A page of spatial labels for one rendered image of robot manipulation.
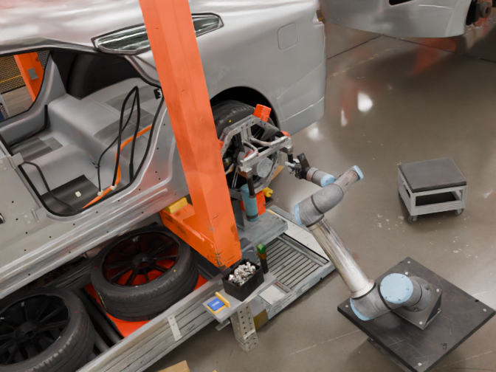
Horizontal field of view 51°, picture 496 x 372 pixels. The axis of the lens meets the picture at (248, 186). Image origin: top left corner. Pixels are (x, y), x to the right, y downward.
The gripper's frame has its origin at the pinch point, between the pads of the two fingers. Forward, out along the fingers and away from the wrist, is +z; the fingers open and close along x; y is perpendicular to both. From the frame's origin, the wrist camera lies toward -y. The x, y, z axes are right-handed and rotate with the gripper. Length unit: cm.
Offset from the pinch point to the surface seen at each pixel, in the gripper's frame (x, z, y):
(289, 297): -38, -29, 76
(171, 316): -112, -11, 46
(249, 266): -64, -31, 27
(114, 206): -106, 36, -9
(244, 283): -75, -40, 26
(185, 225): -75, 16, 15
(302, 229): 16, 13, 75
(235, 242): -63, -19, 17
